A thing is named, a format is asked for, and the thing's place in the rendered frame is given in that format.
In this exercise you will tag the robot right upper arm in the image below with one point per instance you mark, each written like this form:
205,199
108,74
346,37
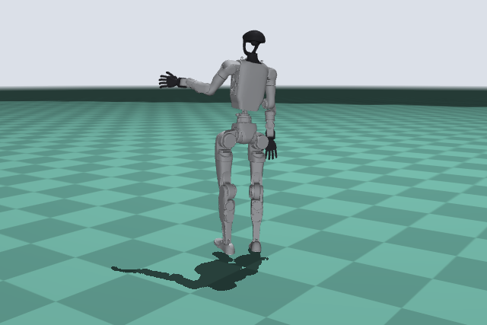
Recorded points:
269,101

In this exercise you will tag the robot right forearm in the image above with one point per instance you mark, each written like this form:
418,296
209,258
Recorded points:
270,119

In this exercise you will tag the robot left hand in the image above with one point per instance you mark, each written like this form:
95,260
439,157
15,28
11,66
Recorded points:
171,81

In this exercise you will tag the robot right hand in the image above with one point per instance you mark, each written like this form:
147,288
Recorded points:
271,146

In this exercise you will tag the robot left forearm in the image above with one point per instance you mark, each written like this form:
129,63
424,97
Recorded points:
198,86

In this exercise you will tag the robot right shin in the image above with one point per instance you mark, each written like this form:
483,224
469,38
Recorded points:
257,214

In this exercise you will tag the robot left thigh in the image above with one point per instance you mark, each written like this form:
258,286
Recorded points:
223,159

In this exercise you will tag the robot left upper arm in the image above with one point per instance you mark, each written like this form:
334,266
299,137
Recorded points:
228,67

